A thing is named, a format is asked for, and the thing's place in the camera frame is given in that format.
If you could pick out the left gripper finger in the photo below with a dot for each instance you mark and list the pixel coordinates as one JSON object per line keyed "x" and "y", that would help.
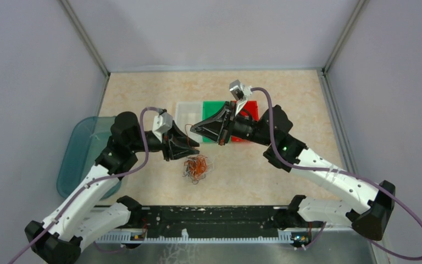
{"x": 177, "y": 152}
{"x": 182, "y": 137}

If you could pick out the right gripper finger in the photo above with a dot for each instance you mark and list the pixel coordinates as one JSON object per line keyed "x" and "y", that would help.
{"x": 211, "y": 111}
{"x": 212, "y": 132}

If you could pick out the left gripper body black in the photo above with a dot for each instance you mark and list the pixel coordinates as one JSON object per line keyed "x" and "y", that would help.
{"x": 154, "y": 143}

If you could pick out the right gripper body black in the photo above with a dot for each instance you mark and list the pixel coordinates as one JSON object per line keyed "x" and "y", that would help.
{"x": 242, "y": 127}

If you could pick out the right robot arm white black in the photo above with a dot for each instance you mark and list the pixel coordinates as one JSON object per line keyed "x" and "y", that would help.
{"x": 362, "y": 206}

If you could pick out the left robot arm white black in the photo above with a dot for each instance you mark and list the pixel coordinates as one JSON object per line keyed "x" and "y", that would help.
{"x": 63, "y": 235}

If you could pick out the green plastic bin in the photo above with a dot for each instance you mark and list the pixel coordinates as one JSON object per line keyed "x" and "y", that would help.
{"x": 216, "y": 117}

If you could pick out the red plastic bin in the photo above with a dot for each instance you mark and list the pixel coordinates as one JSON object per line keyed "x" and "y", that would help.
{"x": 249, "y": 110}

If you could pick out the white plastic bin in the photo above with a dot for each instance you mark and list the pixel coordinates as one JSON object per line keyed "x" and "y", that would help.
{"x": 188, "y": 114}

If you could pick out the teal plastic container lid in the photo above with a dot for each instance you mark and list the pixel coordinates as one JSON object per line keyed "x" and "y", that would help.
{"x": 88, "y": 139}

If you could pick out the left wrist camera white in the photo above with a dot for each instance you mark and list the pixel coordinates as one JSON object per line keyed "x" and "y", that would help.
{"x": 162, "y": 123}

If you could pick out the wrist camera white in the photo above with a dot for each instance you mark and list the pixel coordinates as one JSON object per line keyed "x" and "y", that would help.
{"x": 162, "y": 123}
{"x": 240, "y": 92}

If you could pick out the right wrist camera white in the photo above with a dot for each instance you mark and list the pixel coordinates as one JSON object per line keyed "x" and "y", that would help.
{"x": 240, "y": 92}

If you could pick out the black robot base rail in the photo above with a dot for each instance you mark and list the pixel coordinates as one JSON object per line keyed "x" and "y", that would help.
{"x": 220, "y": 222}

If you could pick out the aluminium frame post right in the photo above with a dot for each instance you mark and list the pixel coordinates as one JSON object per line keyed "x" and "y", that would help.
{"x": 343, "y": 38}

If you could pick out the aluminium frame post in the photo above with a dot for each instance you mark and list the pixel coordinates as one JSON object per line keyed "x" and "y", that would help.
{"x": 83, "y": 36}
{"x": 343, "y": 38}

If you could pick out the white slotted cable duct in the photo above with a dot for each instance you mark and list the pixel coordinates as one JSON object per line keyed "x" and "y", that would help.
{"x": 127, "y": 237}

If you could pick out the aluminium frame post left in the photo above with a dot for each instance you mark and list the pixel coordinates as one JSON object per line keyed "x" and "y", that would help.
{"x": 83, "y": 36}

